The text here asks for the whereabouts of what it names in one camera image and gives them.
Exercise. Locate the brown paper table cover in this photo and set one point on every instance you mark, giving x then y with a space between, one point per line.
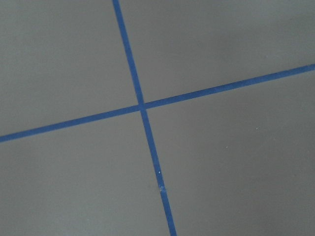
157 117

